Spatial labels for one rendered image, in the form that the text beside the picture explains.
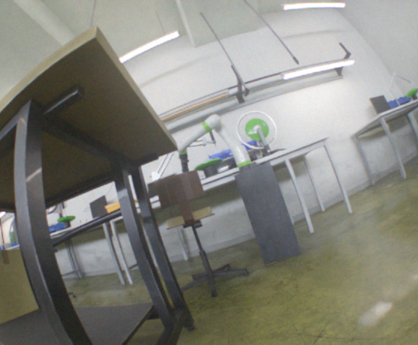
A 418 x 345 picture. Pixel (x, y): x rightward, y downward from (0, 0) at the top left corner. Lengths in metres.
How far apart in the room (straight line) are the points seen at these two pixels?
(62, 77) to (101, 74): 0.09
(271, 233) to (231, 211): 1.37
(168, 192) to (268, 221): 0.81
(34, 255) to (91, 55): 0.40
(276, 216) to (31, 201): 1.52
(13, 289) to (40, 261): 1.07
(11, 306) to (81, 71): 1.32
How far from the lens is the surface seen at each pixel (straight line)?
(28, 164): 0.45
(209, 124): 1.84
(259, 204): 1.59
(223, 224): 2.91
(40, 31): 3.70
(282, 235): 1.62
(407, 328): 0.77
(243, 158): 1.68
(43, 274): 0.41
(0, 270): 1.43
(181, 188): 1.34
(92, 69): 0.47
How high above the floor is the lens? 0.57
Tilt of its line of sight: 11 degrees up
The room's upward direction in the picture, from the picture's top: 19 degrees counter-clockwise
